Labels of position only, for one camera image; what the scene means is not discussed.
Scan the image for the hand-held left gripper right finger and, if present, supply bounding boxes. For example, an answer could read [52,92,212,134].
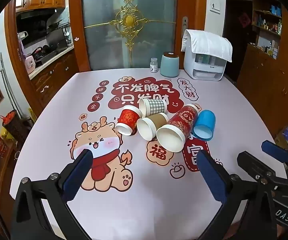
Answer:
[196,150,278,240]

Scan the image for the wooden side cabinet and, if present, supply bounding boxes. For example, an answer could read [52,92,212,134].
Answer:
[237,5,288,138]

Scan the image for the white quilted cloth cover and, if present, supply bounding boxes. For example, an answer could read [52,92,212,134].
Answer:
[181,29,233,63]

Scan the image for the teal canister with brown lid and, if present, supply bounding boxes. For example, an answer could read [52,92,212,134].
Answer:
[160,52,180,78]

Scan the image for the small red paper cup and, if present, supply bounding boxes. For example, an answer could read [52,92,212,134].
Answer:
[116,105,143,135]

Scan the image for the wooden shelf with small boxes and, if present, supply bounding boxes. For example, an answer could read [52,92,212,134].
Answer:
[252,0,283,59]

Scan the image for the white wall switch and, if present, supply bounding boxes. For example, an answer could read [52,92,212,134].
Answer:
[210,0,221,14]

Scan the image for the black cooking pans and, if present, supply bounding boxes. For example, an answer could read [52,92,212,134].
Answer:
[32,45,57,63]

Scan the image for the blue plastic cup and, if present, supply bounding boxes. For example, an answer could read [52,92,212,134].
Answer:
[193,109,216,141]

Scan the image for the brown kraft paper cup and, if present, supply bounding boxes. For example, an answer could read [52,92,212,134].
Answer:
[136,112,170,141]

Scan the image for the metal mop pole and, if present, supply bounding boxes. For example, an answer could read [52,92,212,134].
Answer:
[0,52,20,120]

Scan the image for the black range hood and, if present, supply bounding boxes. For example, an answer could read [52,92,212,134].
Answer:
[17,8,64,21]

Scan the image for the metal door handle plate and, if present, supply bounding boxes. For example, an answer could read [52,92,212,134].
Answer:
[181,16,189,37]

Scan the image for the checked paper cup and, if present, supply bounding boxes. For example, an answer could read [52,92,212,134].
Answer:
[139,98,169,118]

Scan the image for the pink box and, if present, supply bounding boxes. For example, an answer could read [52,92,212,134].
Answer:
[25,56,36,74]

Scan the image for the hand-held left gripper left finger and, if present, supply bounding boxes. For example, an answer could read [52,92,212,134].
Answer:
[10,149,94,240]

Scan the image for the tall red patterned paper cup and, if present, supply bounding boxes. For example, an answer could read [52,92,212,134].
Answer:
[156,104,200,153]

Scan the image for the dark basket with red contents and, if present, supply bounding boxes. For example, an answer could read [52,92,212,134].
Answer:
[1,110,27,143]

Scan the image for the frosted glass door gold ornament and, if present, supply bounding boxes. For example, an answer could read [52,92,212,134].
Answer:
[81,0,178,71]

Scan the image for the white countertop appliance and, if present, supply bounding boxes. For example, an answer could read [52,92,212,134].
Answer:
[183,47,227,81]

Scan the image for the wooden lower kitchen cabinet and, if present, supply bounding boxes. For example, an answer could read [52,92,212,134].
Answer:
[30,50,79,109]

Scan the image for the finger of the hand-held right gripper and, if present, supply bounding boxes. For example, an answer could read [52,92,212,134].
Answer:
[237,151,278,181]
[261,140,288,164]

